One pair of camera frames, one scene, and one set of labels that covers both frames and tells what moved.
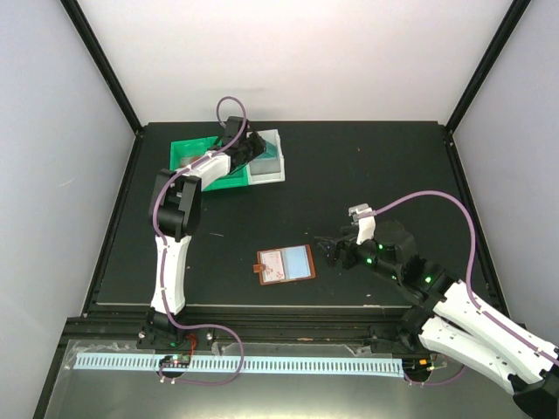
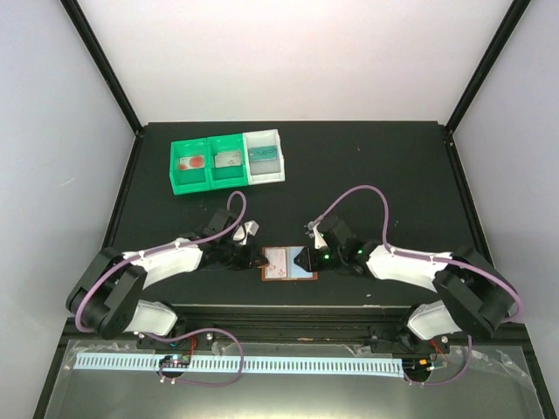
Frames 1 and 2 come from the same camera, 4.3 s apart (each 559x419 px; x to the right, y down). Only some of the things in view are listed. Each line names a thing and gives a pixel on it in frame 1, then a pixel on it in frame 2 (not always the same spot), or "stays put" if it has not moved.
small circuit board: (175, 361) stays put
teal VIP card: (271, 152) stays put
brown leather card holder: (285, 264) stays put
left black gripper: (260, 146) -> (250, 257)
